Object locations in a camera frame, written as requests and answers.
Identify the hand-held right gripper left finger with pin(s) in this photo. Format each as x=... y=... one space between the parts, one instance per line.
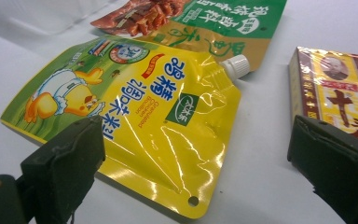
x=62 y=168

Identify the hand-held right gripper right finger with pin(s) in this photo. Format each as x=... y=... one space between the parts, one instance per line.
x=338 y=168

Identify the yellow spouted seasoning pouch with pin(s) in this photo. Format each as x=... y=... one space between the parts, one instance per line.
x=167 y=140

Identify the green and tan seasoning packet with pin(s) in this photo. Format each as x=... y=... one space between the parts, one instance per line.
x=230 y=18

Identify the yellow and maroon spice box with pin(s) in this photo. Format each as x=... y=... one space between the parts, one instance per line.
x=338 y=87

